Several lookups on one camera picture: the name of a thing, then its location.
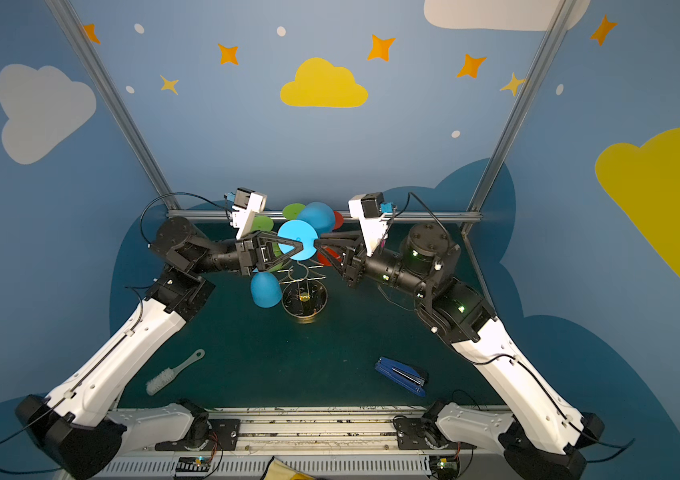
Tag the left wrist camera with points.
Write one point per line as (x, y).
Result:
(246, 204)

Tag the blue stapler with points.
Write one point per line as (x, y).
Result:
(412, 379)

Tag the blue wine glass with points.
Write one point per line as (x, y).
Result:
(265, 290)
(302, 230)

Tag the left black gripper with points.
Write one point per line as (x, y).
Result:
(250, 253)

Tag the red wine glass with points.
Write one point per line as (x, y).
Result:
(327, 242)

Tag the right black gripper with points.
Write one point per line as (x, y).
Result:
(352, 263)

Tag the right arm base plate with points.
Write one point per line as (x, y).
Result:
(413, 434)

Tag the green wine glass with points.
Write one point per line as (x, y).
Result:
(292, 211)
(263, 223)

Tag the blue wine glass left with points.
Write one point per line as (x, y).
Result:
(265, 290)

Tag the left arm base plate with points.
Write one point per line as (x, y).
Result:
(206, 435)

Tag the green wine glass left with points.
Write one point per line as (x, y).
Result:
(263, 223)

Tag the aluminium front rail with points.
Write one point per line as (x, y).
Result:
(332, 442)

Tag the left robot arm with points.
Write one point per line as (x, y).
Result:
(74, 424)

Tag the white scrub brush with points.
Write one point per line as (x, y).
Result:
(168, 375)

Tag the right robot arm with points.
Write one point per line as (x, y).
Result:
(541, 436)

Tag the green wine glass back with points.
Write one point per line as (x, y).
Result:
(292, 211)

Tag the blue wine glass front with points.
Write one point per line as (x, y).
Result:
(302, 230)

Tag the gold wire glass rack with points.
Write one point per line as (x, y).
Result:
(304, 295)

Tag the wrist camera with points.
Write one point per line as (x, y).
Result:
(374, 215)
(246, 204)

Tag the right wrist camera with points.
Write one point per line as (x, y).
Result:
(374, 215)

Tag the yellow object at bottom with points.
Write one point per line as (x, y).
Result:
(278, 470)

